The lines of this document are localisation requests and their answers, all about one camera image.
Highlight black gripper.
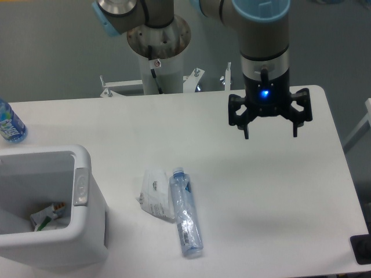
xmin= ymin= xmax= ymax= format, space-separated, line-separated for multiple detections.
xmin=228 ymin=68 xmax=314 ymax=140

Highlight crushed clear plastic bottle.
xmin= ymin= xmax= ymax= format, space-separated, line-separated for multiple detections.
xmin=169 ymin=167 xmax=203 ymax=258

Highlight white paper wrapper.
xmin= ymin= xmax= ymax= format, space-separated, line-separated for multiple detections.
xmin=138 ymin=169 xmax=174 ymax=222

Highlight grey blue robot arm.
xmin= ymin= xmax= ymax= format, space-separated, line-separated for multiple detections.
xmin=92 ymin=1 xmax=312 ymax=132

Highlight white trash can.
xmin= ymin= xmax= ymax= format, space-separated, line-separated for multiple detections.
xmin=1 ymin=145 xmax=108 ymax=268

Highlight black clamp at table edge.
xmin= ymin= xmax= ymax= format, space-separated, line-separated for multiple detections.
xmin=350 ymin=234 xmax=370 ymax=265

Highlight green white wrapper in bin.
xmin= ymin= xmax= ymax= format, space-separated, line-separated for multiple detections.
xmin=30 ymin=202 xmax=66 ymax=232

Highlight blue labelled water bottle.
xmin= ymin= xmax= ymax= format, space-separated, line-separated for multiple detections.
xmin=1 ymin=99 xmax=27 ymax=143

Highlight white bracket right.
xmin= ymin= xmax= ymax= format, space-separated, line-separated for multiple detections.
xmin=220 ymin=61 xmax=232 ymax=91

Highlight white bracket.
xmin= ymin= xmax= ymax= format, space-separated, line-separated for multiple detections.
xmin=183 ymin=68 xmax=205 ymax=93
xmin=220 ymin=61 xmax=232 ymax=91
xmin=100 ymin=75 xmax=144 ymax=98

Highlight white bracket middle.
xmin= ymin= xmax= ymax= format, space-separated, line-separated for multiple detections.
xmin=183 ymin=68 xmax=205 ymax=93

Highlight white metal frame at right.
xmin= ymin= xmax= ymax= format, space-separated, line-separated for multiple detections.
xmin=343 ymin=98 xmax=370 ymax=153

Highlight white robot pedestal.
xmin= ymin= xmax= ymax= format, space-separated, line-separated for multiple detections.
xmin=127 ymin=15 xmax=191 ymax=95

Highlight black cable on pedestal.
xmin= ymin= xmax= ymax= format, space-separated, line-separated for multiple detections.
xmin=147 ymin=45 xmax=163 ymax=95

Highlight white bracket left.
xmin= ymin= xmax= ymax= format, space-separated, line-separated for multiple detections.
xmin=100 ymin=75 xmax=144 ymax=98

